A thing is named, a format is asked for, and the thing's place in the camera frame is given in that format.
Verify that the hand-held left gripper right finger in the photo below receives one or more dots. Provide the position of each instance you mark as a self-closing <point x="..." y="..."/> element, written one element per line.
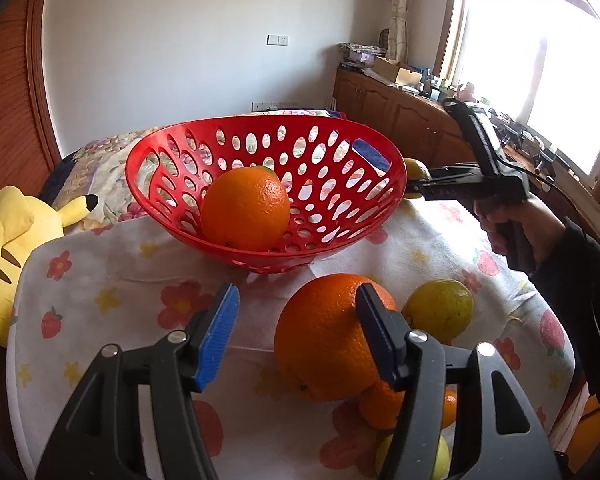
<point x="375" y="330"/>

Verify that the large orange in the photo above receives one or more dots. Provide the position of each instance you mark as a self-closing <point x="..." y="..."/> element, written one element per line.
<point x="320" y="335"/>
<point x="245" y="210"/>

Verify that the red perforated plastic basket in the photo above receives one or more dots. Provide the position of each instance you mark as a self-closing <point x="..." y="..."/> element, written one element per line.
<point x="330" y="200"/>

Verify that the floral bed quilt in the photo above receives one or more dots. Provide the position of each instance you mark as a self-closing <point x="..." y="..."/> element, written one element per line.
<point x="105" y="175"/>

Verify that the person's right hand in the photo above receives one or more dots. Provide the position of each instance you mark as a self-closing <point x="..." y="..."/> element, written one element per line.
<point x="540" y="230"/>

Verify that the pink bottle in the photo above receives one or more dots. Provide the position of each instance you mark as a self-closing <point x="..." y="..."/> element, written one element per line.
<point x="466" y="92"/>

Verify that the folded patterned cloth pile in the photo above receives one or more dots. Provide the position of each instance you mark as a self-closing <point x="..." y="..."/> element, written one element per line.
<point x="362" y="55"/>

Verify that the cardboard box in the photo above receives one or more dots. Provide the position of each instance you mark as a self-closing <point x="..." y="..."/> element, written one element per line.
<point x="397" y="71"/>

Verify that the yellow plush toy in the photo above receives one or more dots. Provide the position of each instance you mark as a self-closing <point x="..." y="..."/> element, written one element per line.
<point x="15" y="240"/>

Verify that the white floral tablecloth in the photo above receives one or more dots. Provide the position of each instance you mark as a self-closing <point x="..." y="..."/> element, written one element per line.
<point x="130" y="270"/>

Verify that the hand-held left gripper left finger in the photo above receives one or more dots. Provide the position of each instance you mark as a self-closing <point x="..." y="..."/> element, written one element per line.
<point x="220" y="335"/>

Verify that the yellow-green apple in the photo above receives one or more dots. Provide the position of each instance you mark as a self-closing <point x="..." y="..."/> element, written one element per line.
<point x="414" y="169"/>
<point x="437" y="310"/>
<point x="387" y="455"/>

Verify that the wooden cabinet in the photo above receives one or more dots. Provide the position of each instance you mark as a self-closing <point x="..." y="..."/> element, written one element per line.
<point x="380" y="110"/>

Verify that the white wall outlet strip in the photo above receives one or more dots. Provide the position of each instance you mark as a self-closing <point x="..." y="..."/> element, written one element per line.
<point x="275" y="106"/>

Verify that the beige patterned curtain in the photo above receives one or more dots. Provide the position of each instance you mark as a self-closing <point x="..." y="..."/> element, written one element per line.
<point x="400" y="10"/>

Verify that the wooden framed window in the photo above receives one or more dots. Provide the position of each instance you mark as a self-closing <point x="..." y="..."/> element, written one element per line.
<point x="530" y="50"/>

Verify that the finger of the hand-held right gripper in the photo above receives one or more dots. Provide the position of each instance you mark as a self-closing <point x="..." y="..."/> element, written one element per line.
<point x="455" y="171"/>
<point x="445" y="191"/>

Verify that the white wall switch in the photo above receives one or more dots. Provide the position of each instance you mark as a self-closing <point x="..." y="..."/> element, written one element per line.
<point x="278" y="39"/>

